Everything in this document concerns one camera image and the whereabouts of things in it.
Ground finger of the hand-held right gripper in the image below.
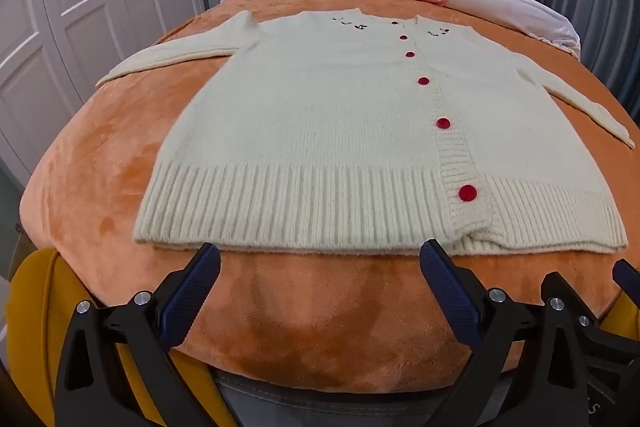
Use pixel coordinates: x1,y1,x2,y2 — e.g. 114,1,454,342
595,258,640,364
542,271,602,344

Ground cream knit cardigan red buttons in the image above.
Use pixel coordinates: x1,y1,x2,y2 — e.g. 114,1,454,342
95,8,634,255

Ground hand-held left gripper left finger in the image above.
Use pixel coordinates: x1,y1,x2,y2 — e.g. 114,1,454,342
54,242,222,427

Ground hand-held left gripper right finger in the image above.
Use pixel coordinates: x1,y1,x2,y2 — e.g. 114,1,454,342
419,239,595,427

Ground orange plush blanket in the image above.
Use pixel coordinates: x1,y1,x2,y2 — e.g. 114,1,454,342
19,0,640,395

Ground white pillow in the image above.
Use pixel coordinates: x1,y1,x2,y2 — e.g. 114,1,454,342
222,0,582,58

